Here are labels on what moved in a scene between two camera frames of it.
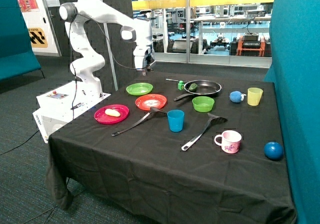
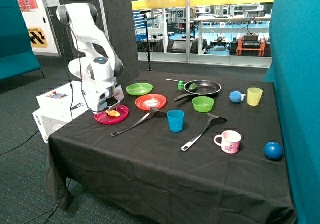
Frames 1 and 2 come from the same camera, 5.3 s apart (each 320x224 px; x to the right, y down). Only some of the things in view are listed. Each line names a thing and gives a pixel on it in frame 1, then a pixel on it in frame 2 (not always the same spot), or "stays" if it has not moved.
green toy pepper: (193, 87) stays
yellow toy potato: (112, 112) stays
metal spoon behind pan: (171, 80) stays
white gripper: (139, 52) -> (112, 97)
